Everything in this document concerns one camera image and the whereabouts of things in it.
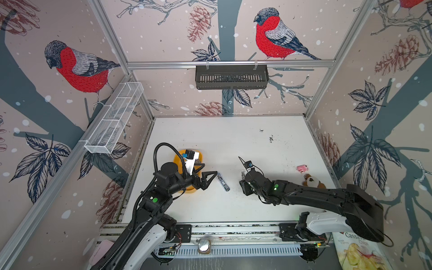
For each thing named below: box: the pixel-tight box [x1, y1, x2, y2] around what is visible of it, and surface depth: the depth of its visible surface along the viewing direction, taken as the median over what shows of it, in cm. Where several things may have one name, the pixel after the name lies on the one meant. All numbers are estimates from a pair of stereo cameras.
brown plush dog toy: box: [302, 173, 327, 189], surface depth 89 cm
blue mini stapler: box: [216, 172, 231, 192], surface depth 90 cm
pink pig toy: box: [296, 164, 309, 174], surface depth 94 cm
